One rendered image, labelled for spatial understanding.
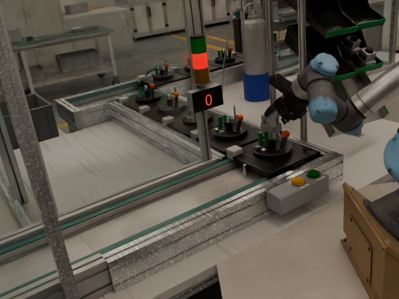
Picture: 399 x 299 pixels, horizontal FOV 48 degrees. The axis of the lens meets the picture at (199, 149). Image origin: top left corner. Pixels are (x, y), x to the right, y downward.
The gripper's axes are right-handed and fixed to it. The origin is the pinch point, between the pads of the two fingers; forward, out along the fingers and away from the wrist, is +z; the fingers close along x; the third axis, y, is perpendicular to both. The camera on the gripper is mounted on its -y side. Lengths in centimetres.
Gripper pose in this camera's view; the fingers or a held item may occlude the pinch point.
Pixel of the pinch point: (269, 117)
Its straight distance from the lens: 158.1
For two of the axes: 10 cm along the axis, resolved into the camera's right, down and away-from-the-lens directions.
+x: 8.3, -3.1, 4.6
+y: 4.6, 8.5, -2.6
